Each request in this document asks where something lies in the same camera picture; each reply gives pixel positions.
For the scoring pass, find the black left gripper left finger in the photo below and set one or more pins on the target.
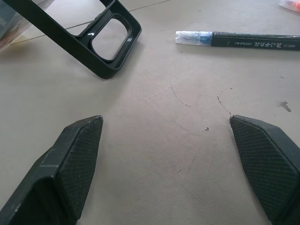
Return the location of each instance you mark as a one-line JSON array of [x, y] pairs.
[[65, 168]]

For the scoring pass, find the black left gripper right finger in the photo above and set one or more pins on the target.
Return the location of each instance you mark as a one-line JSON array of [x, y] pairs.
[[267, 164]]

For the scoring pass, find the black plastic frame organizer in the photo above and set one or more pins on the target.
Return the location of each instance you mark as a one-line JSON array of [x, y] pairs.
[[112, 42]]

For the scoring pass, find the black marker pen clear cap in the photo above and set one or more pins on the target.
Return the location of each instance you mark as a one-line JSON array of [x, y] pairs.
[[239, 40]]

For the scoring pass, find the orange white object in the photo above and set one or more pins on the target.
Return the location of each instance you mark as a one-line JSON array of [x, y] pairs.
[[291, 4]]

